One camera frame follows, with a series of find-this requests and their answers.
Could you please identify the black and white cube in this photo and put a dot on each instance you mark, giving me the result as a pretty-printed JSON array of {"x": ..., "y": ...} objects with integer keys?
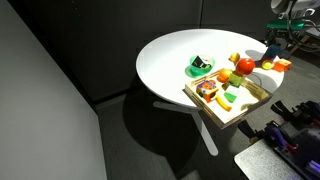
[{"x": 201, "y": 62}]

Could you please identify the Franka robot arm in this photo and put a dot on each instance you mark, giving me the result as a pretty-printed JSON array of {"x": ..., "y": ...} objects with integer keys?
[{"x": 296, "y": 6}]

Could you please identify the lime green block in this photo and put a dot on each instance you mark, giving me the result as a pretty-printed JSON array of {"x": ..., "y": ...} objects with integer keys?
[{"x": 237, "y": 80}]

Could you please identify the purple clamp with orange tips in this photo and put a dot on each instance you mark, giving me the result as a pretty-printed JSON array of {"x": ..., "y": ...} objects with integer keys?
[{"x": 278, "y": 135}]

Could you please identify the blue block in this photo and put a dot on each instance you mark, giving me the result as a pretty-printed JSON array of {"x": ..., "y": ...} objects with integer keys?
[{"x": 271, "y": 52}]

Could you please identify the red apple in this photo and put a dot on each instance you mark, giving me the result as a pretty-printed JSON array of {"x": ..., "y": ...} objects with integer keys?
[{"x": 245, "y": 66}]

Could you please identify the teal green mount block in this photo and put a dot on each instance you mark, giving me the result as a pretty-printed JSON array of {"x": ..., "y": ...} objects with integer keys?
[{"x": 283, "y": 24}]

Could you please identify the orange block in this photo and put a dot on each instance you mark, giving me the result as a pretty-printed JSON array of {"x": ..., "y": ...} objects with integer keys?
[{"x": 282, "y": 65}]

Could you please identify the purple spring clamp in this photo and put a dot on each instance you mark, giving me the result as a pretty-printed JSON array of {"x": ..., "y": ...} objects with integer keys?
[{"x": 310, "y": 111}]

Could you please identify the wooden crate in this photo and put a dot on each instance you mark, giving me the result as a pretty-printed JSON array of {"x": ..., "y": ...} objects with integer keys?
[{"x": 241, "y": 106}]

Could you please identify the white table base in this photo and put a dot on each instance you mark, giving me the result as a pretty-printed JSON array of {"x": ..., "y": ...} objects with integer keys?
[{"x": 203, "y": 130}]

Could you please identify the small orange toy fruit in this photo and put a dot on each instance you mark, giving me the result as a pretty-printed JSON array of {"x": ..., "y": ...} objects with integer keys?
[{"x": 235, "y": 57}]

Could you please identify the yellow ball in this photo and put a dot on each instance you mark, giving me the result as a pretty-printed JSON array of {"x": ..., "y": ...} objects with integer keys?
[{"x": 267, "y": 65}]

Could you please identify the flat stand plate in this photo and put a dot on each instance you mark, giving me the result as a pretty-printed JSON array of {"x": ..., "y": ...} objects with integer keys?
[{"x": 260, "y": 163}]

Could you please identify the yellow banana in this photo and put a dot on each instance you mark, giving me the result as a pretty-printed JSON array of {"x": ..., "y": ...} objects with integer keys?
[{"x": 224, "y": 104}]

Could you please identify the black spring clamp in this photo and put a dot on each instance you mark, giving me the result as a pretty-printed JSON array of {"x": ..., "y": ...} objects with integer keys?
[
  {"x": 248, "y": 129},
  {"x": 280, "y": 109}
]

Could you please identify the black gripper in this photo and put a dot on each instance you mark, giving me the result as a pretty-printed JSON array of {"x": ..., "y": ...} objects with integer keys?
[{"x": 275, "y": 37}]

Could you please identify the colourful soft cube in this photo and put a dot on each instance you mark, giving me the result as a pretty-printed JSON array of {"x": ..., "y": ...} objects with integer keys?
[{"x": 206, "y": 90}]

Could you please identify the black perforated board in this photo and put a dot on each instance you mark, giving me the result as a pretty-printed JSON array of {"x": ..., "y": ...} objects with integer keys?
[{"x": 305, "y": 150}]

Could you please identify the green bowl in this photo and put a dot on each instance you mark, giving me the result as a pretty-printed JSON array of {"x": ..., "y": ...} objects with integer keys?
[{"x": 195, "y": 70}]

